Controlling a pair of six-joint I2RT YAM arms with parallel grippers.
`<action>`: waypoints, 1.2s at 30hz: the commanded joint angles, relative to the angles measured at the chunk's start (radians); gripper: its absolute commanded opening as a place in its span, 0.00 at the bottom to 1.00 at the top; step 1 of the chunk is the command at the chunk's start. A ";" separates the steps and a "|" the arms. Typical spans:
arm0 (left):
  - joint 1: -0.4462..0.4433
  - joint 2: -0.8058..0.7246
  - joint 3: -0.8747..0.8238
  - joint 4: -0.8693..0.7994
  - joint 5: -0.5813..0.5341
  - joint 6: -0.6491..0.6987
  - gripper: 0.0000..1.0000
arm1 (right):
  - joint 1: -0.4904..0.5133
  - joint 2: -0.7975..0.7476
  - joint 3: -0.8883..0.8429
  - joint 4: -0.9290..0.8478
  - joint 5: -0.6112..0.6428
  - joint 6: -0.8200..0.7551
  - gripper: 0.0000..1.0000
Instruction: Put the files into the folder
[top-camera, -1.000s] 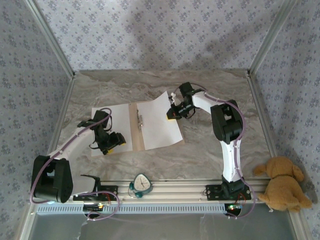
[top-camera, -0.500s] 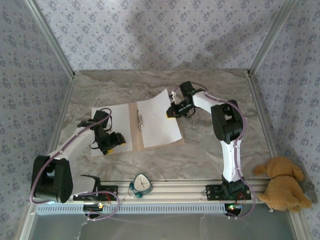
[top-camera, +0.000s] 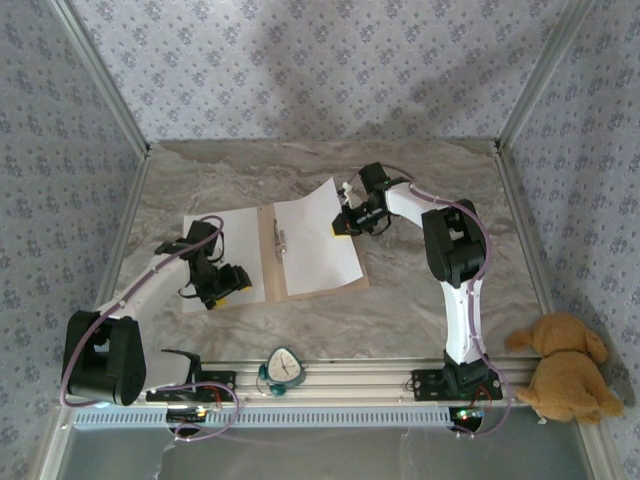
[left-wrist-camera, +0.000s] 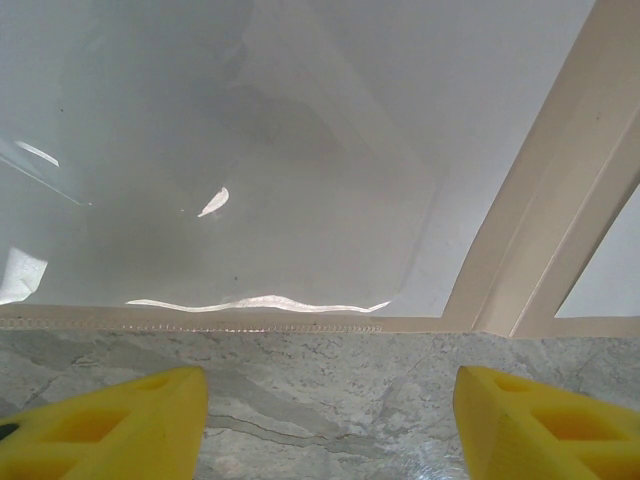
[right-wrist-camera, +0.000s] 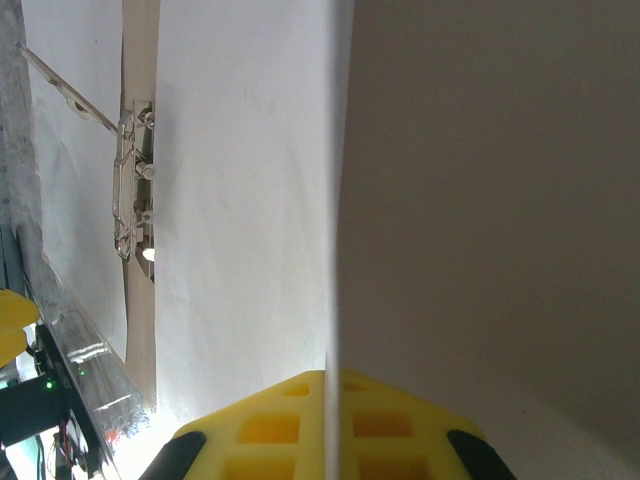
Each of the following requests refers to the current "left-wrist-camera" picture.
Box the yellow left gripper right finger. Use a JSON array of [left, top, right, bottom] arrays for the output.
[[458, 365, 640, 480]]

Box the brown paper folder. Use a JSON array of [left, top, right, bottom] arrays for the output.
[[0, 0, 640, 339]]

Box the clear plastic folder pocket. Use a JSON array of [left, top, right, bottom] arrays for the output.
[[0, 0, 446, 309]]

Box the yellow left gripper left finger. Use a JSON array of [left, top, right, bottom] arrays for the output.
[[0, 366, 208, 480]]

